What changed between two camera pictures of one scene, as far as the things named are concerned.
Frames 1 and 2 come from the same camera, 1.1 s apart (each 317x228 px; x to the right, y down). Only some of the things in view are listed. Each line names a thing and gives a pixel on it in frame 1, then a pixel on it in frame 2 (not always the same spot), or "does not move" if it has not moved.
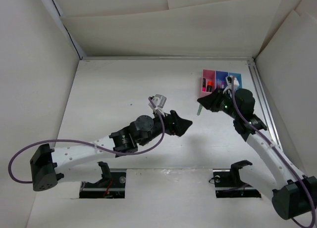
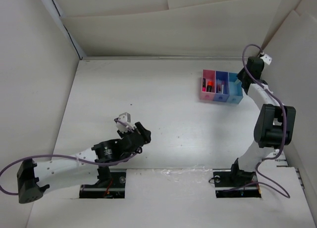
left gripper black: [174, 125] -> [145, 133]
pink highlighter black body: [204, 84] does not move
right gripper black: [211, 101] -> [240, 74]
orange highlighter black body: [209, 86] does not move
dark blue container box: [221, 75] does not move
